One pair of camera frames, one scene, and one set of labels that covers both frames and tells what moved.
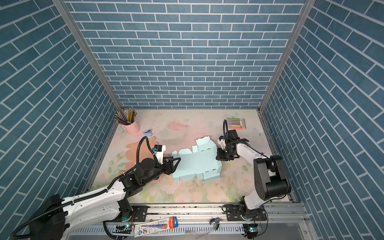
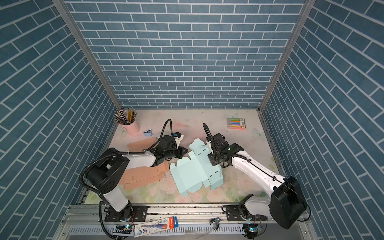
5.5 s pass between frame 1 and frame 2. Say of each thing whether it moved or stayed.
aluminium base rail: stayed
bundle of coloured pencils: stayed
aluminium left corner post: stayed
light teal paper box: moved
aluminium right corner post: stayed
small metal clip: stayed
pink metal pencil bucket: stayed
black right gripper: moved
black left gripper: moved
